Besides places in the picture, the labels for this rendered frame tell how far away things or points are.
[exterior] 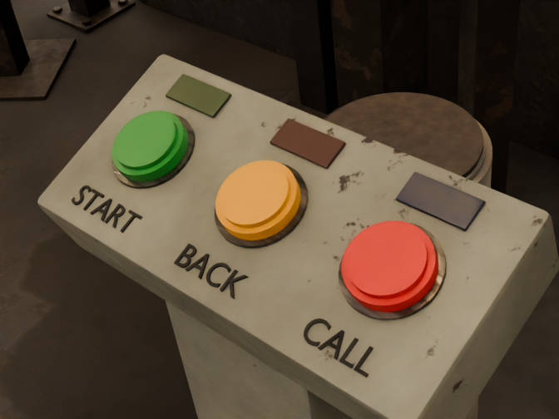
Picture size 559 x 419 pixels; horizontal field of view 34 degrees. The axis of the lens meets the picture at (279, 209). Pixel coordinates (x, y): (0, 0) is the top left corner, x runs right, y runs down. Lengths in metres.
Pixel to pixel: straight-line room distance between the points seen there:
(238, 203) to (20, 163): 1.16
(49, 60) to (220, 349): 1.37
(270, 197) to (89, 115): 1.22
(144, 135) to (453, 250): 0.17
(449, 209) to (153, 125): 0.16
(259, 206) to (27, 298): 0.92
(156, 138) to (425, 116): 0.21
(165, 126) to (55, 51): 1.37
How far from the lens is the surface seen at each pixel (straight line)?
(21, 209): 1.46
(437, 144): 0.59
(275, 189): 0.41
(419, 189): 0.40
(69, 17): 1.93
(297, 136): 0.44
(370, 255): 0.38
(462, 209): 0.39
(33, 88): 1.73
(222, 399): 0.51
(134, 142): 0.47
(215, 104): 0.47
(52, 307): 1.28
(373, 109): 0.62
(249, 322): 0.40
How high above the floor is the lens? 0.88
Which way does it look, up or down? 41 degrees down
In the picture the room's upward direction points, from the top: 8 degrees counter-clockwise
